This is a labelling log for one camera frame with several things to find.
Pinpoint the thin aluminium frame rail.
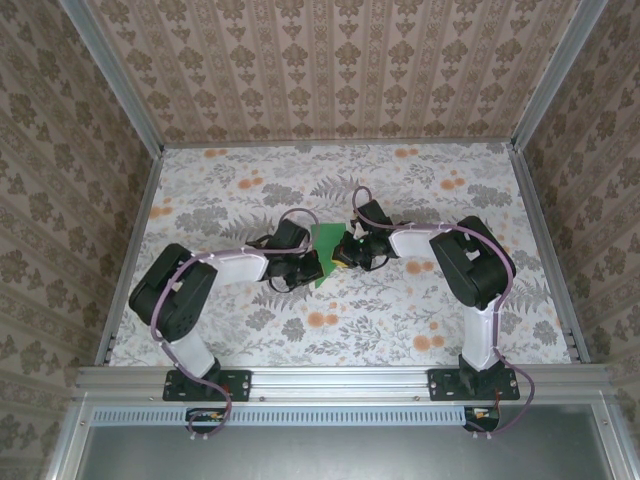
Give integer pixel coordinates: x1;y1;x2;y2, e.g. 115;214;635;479
94;147;166;366
512;147;592;365
162;139;516;150

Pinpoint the green cloth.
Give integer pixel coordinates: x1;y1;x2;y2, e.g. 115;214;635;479
309;223;350;291

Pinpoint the wide aluminium frame rail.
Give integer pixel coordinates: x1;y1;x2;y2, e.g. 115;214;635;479
74;364;615;404

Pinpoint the black connector board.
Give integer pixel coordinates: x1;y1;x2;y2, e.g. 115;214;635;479
185;407;227;435
462;406;501;434

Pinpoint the grey metal panel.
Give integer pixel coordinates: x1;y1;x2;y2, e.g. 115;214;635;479
74;404;614;480

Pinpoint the grey slotted cable duct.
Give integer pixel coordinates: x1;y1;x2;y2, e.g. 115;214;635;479
92;406;471;427

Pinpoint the thin black cable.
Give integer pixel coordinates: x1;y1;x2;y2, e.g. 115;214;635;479
368;251;402;274
266;273;297;294

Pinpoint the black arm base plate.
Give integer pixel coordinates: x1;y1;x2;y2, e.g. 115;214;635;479
162;368;252;403
428;368;521;403

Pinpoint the floral patterned table cover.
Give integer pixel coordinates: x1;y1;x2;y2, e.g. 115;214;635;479
107;143;576;367

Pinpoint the purple cable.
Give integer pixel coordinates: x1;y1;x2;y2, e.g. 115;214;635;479
149;207;321;444
352;186;537;441

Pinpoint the aluminium frame post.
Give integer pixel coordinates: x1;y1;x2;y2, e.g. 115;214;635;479
510;0;612;150
58;0;166;154

